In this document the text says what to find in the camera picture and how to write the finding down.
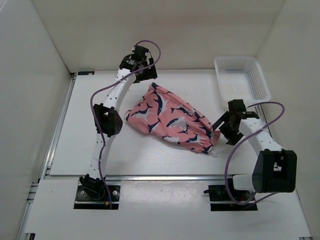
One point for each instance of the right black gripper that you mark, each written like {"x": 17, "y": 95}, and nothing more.
{"x": 232, "y": 137}

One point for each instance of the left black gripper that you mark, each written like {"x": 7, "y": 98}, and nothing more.
{"x": 150, "y": 73}

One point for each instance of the pink shark print shorts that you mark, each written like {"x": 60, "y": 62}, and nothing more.
{"x": 162, "y": 113}

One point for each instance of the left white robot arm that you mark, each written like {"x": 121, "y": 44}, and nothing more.
{"x": 105, "y": 105}

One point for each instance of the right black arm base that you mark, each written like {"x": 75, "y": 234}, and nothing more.
{"x": 220, "y": 201}

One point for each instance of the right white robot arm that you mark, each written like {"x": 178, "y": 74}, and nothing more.
{"x": 275, "y": 168}

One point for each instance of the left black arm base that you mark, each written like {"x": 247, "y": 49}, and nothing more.
{"x": 92, "y": 194}

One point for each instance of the white plastic mesh basket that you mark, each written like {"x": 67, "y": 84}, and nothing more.
{"x": 241, "y": 77}

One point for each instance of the small dark label sticker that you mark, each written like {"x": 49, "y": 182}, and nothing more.
{"x": 85, "y": 73}

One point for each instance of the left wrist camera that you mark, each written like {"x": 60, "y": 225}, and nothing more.
{"x": 140, "y": 53}

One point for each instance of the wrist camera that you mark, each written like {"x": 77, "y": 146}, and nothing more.
{"x": 140, "y": 53}
{"x": 236, "y": 107}

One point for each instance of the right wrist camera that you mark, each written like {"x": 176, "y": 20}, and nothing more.
{"x": 236, "y": 107}

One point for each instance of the aluminium right side rail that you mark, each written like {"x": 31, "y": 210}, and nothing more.
{"x": 260, "y": 112}

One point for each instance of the aluminium rail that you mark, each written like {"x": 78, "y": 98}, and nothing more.
{"x": 47, "y": 162}
{"x": 113, "y": 178}
{"x": 260, "y": 112}

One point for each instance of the aluminium front rail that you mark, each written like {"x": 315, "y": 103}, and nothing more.
{"x": 113, "y": 178}

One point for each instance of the aluminium left side rail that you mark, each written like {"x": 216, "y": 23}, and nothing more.
{"x": 47, "y": 162}

